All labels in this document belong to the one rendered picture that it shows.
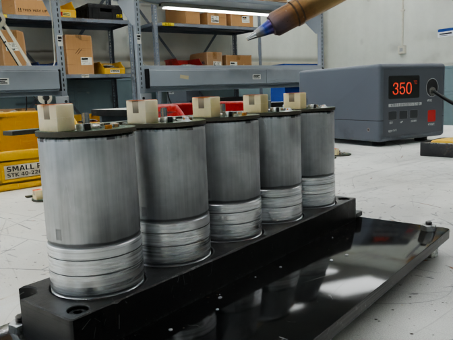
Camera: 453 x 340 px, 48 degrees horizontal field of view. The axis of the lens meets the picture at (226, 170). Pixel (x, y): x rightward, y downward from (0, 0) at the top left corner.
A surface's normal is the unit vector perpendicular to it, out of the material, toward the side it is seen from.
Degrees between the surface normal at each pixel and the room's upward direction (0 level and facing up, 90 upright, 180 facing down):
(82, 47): 89
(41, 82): 90
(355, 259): 0
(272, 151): 90
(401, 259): 0
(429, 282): 0
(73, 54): 87
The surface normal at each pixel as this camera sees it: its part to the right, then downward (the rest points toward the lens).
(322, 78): -0.87, 0.11
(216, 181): -0.19, 0.15
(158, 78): 0.58, 0.10
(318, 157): 0.24, 0.14
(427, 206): -0.04, -0.99
